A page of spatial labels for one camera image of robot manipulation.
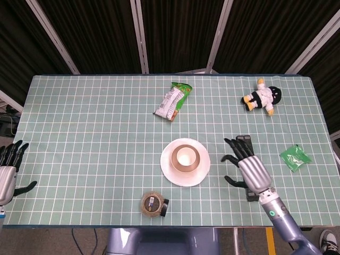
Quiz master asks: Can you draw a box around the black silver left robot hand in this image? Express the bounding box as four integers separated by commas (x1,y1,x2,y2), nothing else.
0,140,38,207

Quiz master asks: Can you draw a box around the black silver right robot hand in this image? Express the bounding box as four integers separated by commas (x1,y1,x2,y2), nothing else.
221,137,272,194

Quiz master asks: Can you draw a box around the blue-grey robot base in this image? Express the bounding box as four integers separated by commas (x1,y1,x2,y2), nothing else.
106,227,221,255

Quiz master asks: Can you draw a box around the beige bowl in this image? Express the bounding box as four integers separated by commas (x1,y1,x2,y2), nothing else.
170,144,202,173

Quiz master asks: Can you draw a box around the white round plate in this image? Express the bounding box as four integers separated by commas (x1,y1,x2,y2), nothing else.
160,138,211,188

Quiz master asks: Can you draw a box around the small green foil packet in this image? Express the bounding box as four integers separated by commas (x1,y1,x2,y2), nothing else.
279,144,313,173

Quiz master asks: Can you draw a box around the black floor equipment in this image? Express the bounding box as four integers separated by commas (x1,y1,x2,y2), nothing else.
0,105,20,138

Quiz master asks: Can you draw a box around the black white plush doll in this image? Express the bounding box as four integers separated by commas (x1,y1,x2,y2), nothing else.
241,77,282,117

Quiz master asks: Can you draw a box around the teal grid tablecloth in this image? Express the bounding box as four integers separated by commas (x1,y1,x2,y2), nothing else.
2,74,340,229

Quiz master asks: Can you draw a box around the grey white sneaker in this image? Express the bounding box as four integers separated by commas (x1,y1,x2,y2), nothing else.
319,229,338,255

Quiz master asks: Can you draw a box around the glass jar black lid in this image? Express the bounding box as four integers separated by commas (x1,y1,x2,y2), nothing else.
140,191,170,218

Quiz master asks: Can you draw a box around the green white snack bag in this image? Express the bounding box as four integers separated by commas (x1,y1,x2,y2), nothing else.
152,81,192,123

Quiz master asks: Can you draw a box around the dark pleated curtain panel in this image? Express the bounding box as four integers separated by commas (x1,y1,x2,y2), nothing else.
37,0,143,74
140,0,225,74
0,0,74,98
300,34,340,133
214,0,340,74

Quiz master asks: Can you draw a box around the white screen frame post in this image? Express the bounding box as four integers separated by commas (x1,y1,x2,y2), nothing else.
0,89,24,114
26,0,81,75
206,0,234,74
284,10,340,75
329,132,340,163
130,0,150,74

